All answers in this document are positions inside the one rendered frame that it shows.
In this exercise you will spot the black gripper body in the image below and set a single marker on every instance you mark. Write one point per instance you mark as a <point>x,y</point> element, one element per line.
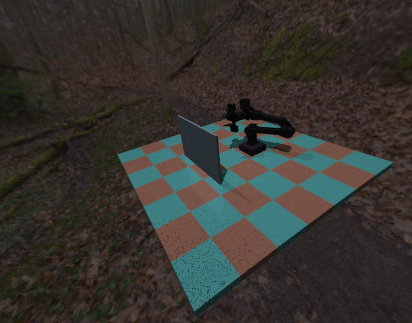
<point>236,117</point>

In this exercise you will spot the dark grey flat panel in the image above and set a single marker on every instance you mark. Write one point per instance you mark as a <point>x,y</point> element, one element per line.
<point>201,146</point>

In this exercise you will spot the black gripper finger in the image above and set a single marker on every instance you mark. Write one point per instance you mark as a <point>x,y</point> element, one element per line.
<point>231,125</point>
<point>229,112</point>

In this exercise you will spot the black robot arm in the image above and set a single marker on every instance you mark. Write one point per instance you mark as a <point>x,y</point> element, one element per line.
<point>286,130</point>

